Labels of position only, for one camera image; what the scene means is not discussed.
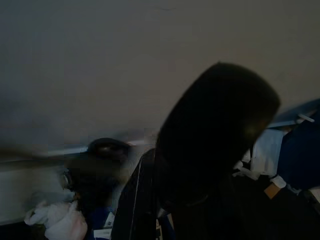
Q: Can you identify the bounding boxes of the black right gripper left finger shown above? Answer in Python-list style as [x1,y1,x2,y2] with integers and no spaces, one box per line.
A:
[112,147,161,240]

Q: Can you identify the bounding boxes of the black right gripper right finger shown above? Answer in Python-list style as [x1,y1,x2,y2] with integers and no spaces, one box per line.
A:
[156,61,281,240]

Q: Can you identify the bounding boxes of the white tag green print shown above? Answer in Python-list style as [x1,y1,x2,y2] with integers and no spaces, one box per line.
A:
[103,212,116,230]

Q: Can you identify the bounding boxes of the white plastic pouch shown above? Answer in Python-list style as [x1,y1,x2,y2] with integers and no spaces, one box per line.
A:
[249,129,286,181]

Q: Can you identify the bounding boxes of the white crumpled tissue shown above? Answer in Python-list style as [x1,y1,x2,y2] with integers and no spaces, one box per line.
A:
[24,199,88,240]

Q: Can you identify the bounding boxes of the small brown cardboard piece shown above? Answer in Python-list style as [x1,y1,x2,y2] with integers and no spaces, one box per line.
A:
[263,183,283,200]

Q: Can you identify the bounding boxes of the blue plastic bucket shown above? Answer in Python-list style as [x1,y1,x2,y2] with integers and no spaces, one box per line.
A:
[282,122,320,193]

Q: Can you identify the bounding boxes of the black ring-shaped loop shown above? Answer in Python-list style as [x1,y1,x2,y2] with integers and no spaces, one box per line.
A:
[87,137,128,161]

